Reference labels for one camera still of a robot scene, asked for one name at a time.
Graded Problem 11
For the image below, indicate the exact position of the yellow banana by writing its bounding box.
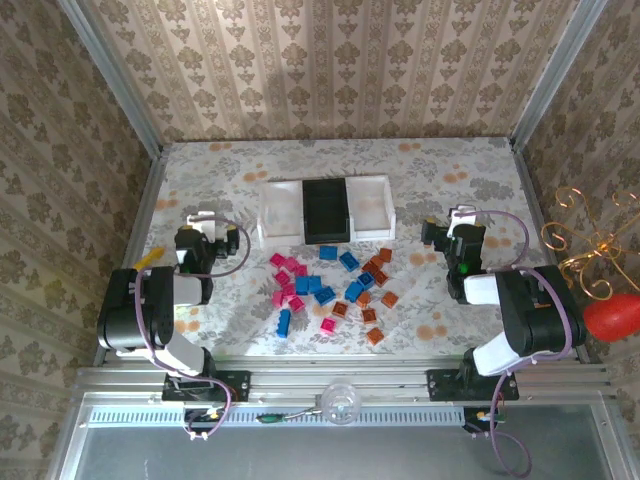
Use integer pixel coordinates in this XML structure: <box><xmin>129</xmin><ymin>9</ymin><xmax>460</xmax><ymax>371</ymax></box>
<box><xmin>134</xmin><ymin>246</ymin><xmax>166</xmax><ymax>271</ymax></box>

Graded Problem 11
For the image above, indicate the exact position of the white plastic container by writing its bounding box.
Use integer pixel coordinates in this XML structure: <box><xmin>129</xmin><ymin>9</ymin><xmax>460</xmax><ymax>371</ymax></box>
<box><xmin>345</xmin><ymin>173</ymin><xmax>397</xmax><ymax>242</ymax></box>
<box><xmin>256</xmin><ymin>180</ymin><xmax>307</xmax><ymax>247</ymax></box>

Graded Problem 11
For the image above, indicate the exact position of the black plastic container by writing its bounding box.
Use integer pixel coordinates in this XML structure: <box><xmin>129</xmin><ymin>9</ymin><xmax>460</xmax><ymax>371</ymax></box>
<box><xmin>301</xmin><ymin>177</ymin><xmax>354</xmax><ymax>246</ymax></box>

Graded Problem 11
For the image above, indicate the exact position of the red egg-shaped ball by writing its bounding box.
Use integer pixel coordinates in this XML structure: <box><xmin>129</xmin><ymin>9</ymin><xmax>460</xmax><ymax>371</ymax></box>
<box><xmin>582</xmin><ymin>293</ymin><xmax>640</xmax><ymax>344</ymax></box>

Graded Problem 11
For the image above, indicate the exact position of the aluminium base beam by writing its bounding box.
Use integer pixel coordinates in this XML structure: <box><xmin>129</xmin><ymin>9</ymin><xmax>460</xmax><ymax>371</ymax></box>
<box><xmin>74</xmin><ymin>355</ymin><xmax>614</xmax><ymax>404</ymax></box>

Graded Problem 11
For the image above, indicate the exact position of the clear plastic dome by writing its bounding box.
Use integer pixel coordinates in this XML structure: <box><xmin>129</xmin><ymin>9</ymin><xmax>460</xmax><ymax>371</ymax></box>
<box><xmin>319</xmin><ymin>382</ymin><xmax>363</xmax><ymax>426</ymax></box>

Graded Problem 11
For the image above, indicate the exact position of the grey metal panel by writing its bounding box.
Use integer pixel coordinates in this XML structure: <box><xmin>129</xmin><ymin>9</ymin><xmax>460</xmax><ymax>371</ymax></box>
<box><xmin>49</xmin><ymin>392</ymin><xmax>640</xmax><ymax>480</ymax></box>

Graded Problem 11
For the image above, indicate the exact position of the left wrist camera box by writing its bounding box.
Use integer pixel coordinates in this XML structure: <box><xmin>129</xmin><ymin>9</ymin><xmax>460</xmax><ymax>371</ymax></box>
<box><xmin>186</xmin><ymin>211</ymin><xmax>220</xmax><ymax>245</ymax></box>

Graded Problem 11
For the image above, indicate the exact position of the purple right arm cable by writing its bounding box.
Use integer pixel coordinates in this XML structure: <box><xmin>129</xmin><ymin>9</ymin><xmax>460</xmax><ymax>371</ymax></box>
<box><xmin>464</xmin><ymin>209</ymin><xmax>574</xmax><ymax>479</ymax></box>

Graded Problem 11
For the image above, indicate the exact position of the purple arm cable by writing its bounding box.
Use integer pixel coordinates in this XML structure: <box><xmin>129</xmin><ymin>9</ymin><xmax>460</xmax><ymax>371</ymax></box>
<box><xmin>130</xmin><ymin>214</ymin><xmax>251</xmax><ymax>442</ymax></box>
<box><xmin>464</xmin><ymin>209</ymin><xmax>574</xmax><ymax>479</ymax></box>

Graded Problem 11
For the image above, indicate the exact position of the aluminium side rail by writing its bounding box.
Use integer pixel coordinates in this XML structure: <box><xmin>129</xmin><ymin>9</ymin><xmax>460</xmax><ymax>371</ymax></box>
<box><xmin>509</xmin><ymin>141</ymin><xmax>591</xmax><ymax>364</ymax></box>
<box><xmin>93</xmin><ymin>152</ymin><xmax>169</xmax><ymax>366</ymax></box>

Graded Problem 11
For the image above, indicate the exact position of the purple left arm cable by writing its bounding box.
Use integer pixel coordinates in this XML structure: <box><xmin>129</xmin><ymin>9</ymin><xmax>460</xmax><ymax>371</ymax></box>
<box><xmin>130</xmin><ymin>214</ymin><xmax>251</xmax><ymax>442</ymax></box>

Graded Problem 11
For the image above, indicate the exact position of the gold wire ornament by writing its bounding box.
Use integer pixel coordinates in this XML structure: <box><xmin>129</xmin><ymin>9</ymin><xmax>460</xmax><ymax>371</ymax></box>
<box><xmin>541</xmin><ymin>186</ymin><xmax>640</xmax><ymax>301</ymax></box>

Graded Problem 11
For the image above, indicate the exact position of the black cable connector box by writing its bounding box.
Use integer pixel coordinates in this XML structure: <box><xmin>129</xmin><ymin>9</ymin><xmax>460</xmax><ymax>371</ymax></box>
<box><xmin>463</xmin><ymin>407</ymin><xmax>507</xmax><ymax>434</ymax></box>
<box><xmin>183</xmin><ymin>407</ymin><xmax>232</xmax><ymax>424</ymax></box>

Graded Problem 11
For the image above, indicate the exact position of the grey slotted cable duct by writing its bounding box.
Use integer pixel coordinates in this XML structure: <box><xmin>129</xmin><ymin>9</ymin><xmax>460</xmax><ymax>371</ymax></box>
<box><xmin>88</xmin><ymin>405</ymin><xmax>469</xmax><ymax>427</ymax></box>

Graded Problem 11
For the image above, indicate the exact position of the aluminium corner post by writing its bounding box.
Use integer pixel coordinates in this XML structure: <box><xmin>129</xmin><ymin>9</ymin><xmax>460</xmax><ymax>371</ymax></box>
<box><xmin>57</xmin><ymin>0</ymin><xmax>165</xmax><ymax>157</ymax></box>
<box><xmin>508</xmin><ymin>0</ymin><xmax>610</xmax><ymax>151</ymax></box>

